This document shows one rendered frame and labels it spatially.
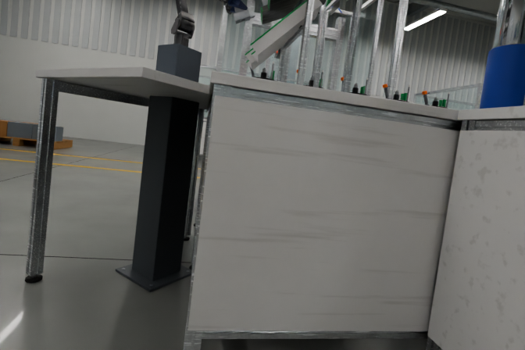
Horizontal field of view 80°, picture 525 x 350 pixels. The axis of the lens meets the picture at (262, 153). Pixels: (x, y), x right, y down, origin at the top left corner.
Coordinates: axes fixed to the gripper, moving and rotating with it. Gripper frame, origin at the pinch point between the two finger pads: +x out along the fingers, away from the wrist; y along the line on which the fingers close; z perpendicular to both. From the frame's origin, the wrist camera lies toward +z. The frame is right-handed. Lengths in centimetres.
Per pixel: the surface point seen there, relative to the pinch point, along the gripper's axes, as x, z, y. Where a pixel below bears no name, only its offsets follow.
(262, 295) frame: 60, -75, -52
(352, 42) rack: 45, 5, -23
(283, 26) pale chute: 21.9, -3.4, -22.8
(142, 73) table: -1, -42, -47
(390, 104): 61, -11, -44
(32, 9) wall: -642, -120, 741
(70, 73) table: -31, -57, -24
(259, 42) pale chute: 17.8, -12.4, -23.1
